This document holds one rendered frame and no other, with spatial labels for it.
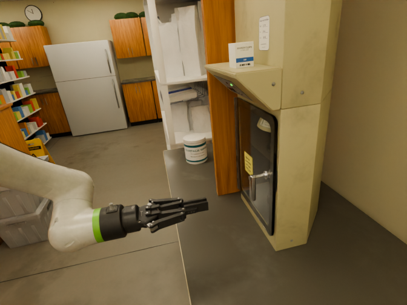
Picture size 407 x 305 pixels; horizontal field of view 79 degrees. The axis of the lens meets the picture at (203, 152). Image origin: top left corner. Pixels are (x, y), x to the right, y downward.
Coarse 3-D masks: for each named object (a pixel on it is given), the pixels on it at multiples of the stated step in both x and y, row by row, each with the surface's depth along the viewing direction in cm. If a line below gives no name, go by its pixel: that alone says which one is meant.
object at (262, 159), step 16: (240, 112) 86; (256, 112) 73; (240, 128) 89; (256, 128) 75; (272, 128) 64; (240, 144) 92; (256, 144) 77; (272, 144) 66; (240, 160) 96; (256, 160) 79; (272, 160) 68; (240, 176) 99; (272, 176) 69; (256, 192) 84; (272, 192) 71; (256, 208) 87; (272, 208) 73; (272, 224) 76
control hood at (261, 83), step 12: (216, 72) 71; (228, 72) 60; (240, 72) 55; (252, 72) 56; (264, 72) 56; (276, 72) 57; (240, 84) 58; (252, 84) 57; (264, 84) 57; (276, 84) 58; (252, 96) 62; (264, 96) 58; (276, 96) 59; (276, 108) 60
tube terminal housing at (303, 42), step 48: (240, 0) 73; (288, 0) 51; (336, 0) 59; (288, 48) 55; (336, 48) 72; (240, 96) 87; (288, 96) 60; (288, 144) 65; (288, 192) 71; (288, 240) 79
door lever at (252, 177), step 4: (264, 172) 74; (248, 176) 73; (252, 176) 72; (256, 176) 73; (260, 176) 73; (264, 176) 73; (252, 180) 73; (252, 184) 73; (252, 188) 74; (252, 192) 74; (252, 196) 75; (252, 200) 76
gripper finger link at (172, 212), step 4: (180, 208) 70; (184, 208) 70; (148, 212) 68; (152, 212) 68; (156, 212) 68; (160, 212) 69; (164, 212) 69; (168, 212) 69; (172, 212) 69; (176, 212) 69; (160, 216) 69; (164, 216) 69
